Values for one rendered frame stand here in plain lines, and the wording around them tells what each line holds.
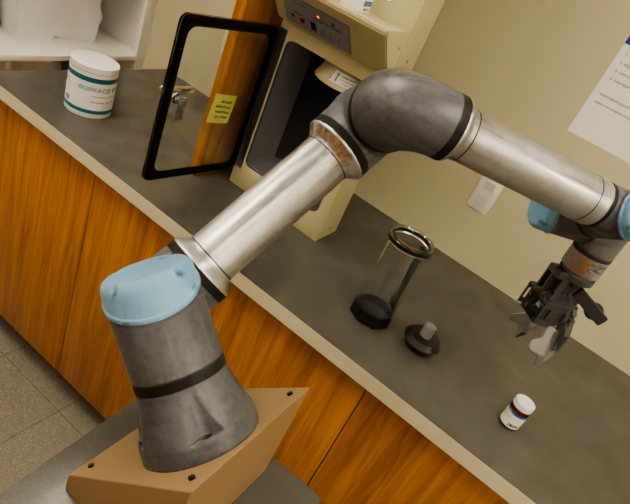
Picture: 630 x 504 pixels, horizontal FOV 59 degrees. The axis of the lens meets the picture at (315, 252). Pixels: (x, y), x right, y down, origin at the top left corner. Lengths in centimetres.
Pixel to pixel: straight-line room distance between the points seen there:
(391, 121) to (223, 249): 29
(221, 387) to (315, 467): 77
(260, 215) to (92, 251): 95
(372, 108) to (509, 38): 95
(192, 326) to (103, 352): 117
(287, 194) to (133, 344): 31
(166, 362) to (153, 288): 9
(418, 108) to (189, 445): 50
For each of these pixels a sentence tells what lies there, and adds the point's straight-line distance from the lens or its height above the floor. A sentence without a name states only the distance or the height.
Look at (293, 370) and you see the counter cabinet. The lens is 133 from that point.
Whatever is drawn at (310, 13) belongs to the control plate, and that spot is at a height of 146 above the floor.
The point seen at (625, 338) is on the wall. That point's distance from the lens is 180.
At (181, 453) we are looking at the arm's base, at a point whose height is 112.
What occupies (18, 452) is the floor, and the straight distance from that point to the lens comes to 203.
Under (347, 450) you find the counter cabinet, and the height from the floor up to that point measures 70.
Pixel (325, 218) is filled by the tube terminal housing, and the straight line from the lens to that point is 146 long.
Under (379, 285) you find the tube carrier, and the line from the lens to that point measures 123.
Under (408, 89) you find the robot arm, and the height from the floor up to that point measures 152.
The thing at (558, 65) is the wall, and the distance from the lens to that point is 166.
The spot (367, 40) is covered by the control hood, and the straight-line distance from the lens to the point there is 126.
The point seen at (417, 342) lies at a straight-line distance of 127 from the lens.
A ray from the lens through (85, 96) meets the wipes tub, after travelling 172.
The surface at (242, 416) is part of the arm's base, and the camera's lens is 71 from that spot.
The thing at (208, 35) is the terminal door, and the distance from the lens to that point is 131.
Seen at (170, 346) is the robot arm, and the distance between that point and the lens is 67.
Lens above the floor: 167
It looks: 30 degrees down
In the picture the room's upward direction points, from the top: 25 degrees clockwise
